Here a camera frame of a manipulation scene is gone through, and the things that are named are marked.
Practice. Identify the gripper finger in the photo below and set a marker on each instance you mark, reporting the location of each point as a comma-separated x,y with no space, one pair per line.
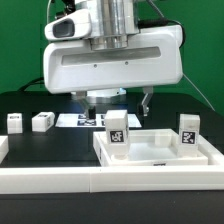
143,108
81,98

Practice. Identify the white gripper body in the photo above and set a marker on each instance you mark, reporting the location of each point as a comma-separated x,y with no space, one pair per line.
151,58

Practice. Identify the white square table top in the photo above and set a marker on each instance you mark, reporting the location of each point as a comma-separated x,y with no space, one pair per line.
157,147

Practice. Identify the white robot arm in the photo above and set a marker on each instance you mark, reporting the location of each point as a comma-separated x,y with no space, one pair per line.
101,44

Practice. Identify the white fiducial marker sheet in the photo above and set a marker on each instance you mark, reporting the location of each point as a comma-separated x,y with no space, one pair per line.
79,120

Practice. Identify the white U-shaped workspace fence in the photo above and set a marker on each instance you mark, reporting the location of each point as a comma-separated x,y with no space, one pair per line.
110,179

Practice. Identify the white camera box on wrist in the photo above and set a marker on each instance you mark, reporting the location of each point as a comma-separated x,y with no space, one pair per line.
73,26

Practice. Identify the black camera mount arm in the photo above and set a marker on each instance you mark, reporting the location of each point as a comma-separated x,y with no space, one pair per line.
65,13

